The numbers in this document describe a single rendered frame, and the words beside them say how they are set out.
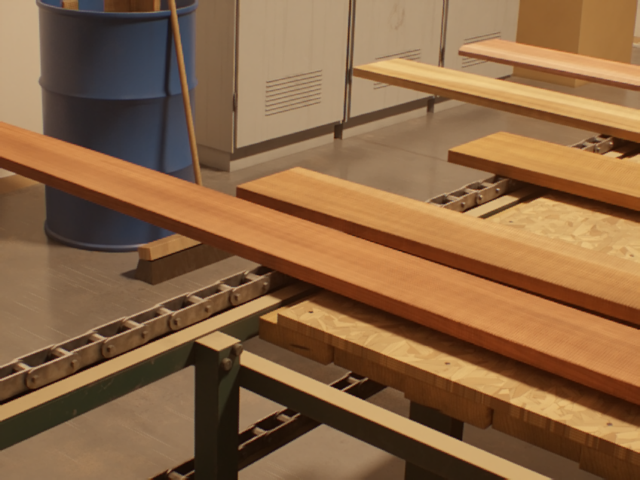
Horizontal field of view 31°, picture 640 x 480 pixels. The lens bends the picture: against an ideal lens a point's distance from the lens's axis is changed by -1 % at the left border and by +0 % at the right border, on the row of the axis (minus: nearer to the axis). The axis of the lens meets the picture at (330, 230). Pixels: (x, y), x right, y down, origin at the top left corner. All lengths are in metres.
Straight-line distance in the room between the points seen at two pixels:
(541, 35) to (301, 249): 5.70
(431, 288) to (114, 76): 2.51
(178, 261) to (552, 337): 2.59
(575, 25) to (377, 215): 5.38
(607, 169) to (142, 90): 2.10
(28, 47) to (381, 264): 3.40
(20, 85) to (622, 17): 4.24
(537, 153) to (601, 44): 5.12
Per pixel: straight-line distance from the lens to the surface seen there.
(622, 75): 3.56
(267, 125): 5.36
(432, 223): 2.12
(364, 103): 5.92
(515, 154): 2.60
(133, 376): 1.70
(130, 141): 4.24
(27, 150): 2.52
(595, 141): 2.94
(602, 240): 2.26
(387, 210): 2.18
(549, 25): 7.53
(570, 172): 2.51
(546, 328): 1.73
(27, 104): 5.19
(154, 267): 4.08
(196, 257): 4.21
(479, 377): 1.67
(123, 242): 4.36
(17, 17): 5.08
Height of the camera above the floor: 1.58
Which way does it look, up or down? 20 degrees down
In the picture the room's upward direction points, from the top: 3 degrees clockwise
